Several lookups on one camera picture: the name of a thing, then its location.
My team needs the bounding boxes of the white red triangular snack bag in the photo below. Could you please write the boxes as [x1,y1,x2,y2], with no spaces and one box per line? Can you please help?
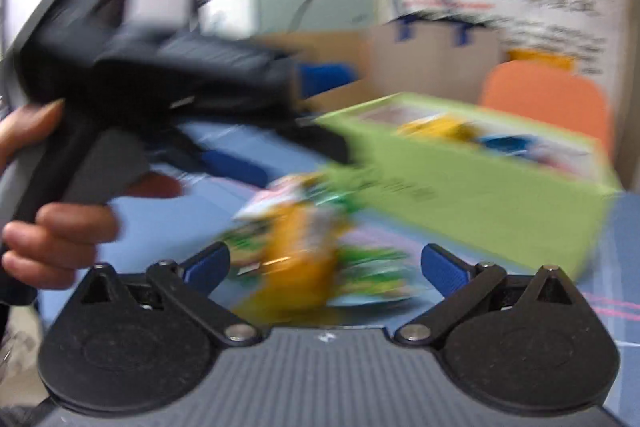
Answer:
[233,173,324,222]

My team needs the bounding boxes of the green pea snack packet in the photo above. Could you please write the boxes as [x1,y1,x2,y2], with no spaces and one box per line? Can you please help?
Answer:
[331,245,419,307]

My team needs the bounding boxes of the orange transparent snack pack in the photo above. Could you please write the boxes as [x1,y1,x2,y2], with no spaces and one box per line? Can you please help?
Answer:
[235,200,349,325]

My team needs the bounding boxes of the yellow snack packet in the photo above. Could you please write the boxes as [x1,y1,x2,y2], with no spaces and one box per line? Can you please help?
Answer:
[397,115,480,142]

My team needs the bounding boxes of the blue snack packet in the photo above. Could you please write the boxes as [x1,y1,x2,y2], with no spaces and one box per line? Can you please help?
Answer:
[478,134,537,159]

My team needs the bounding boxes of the green biscuit pack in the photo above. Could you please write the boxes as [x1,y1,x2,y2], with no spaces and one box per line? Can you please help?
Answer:
[218,223,270,273]

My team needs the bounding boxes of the person's left hand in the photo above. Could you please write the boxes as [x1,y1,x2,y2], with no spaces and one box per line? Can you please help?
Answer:
[0,100,187,291]

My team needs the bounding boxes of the blue plastic item in box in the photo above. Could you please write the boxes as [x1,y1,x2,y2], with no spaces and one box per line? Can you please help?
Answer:
[298,63,358,98]

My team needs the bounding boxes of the green cardboard box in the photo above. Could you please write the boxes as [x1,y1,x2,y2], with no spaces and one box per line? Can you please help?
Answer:
[318,93,622,277]

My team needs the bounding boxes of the open cardboard box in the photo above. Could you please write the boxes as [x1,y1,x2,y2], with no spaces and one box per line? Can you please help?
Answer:
[254,30,378,113]

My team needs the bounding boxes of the framed Chinese poster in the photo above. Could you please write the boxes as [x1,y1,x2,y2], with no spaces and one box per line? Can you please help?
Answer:
[376,0,631,110]

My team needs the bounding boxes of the brown paper bag blue handles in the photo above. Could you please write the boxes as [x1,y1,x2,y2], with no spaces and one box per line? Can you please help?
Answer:
[364,0,503,103]

